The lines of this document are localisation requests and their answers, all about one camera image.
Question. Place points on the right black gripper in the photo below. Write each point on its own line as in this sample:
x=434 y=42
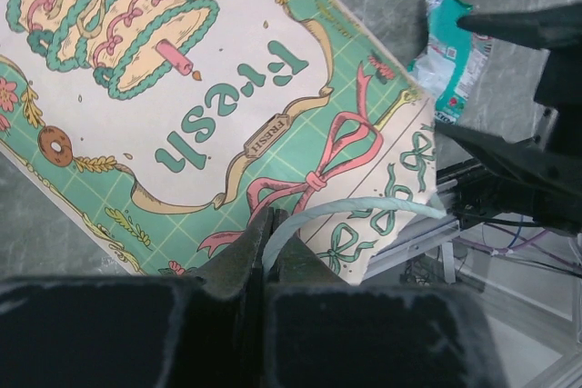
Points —
x=541 y=178

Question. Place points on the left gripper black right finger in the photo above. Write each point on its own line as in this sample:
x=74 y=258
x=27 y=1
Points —
x=322 y=329

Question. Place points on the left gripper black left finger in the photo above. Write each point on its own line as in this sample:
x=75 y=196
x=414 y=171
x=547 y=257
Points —
x=198 y=329

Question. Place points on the teal white snack packet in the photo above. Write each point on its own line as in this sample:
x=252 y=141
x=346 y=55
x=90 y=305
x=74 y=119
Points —
x=453 y=59

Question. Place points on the green paper bag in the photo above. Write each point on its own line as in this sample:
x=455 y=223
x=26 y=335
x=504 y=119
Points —
x=163 y=127

